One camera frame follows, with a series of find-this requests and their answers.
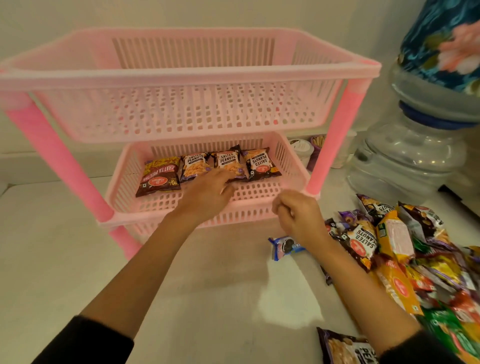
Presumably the person's right hand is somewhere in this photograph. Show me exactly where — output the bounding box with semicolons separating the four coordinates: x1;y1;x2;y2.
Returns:
271;189;331;250

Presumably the person's left hand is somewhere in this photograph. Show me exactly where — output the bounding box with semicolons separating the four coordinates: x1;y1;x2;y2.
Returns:
174;167;238;228

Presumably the brown yellow-top snack packet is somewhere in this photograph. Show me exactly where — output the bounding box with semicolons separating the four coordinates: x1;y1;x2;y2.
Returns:
134;156;183;199

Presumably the pink two-tier plastic rack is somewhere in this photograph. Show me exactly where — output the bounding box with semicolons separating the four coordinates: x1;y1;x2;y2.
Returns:
0;26;383;262

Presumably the pile of assorted snack packets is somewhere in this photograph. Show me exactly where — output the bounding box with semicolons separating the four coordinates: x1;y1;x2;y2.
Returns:
316;193;480;364

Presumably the person's right forearm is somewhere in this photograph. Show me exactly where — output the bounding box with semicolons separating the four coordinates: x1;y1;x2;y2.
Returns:
314;236;423;357

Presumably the person's left forearm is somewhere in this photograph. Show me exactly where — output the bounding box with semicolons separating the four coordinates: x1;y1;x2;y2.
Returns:
80;211;203;340

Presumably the purple toothpick cup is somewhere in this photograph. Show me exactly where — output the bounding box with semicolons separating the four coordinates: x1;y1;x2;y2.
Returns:
306;134;327;172

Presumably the small white jar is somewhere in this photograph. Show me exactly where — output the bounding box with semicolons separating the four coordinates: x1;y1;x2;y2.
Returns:
287;137;315;170

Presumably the white salt shaker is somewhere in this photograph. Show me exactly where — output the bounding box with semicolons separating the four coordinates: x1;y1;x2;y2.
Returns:
331;129;357;170

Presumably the clear water jug blue cap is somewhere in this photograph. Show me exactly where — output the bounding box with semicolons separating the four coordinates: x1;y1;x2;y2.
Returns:
389;61;480;130

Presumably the black left sleeve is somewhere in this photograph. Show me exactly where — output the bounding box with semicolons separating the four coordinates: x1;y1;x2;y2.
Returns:
31;315;135;364

